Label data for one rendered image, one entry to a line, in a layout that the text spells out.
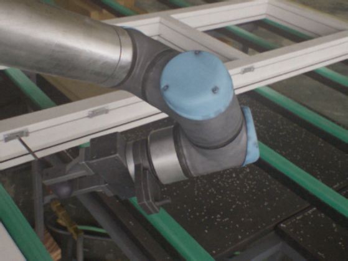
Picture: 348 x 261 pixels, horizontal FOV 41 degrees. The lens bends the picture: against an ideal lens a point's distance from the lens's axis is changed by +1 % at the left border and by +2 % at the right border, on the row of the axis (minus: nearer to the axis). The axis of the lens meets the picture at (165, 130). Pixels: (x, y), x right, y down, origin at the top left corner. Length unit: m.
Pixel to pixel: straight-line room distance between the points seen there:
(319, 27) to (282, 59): 0.45
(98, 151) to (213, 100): 0.23
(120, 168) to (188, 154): 0.12
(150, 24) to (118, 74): 0.95
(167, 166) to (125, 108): 0.38
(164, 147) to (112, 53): 0.18
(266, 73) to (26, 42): 0.96
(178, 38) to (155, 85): 0.91
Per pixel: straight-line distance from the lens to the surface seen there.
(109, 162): 0.73
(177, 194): 1.33
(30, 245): 0.80
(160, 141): 0.72
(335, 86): 1.56
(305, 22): 1.89
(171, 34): 1.56
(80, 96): 1.68
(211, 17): 1.77
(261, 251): 1.27
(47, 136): 0.99
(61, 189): 0.80
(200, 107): 0.59
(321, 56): 1.62
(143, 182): 0.71
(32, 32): 0.54
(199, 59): 0.62
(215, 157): 0.69
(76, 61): 0.59
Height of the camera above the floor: 1.44
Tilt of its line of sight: 32 degrees down
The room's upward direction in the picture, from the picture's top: 7 degrees clockwise
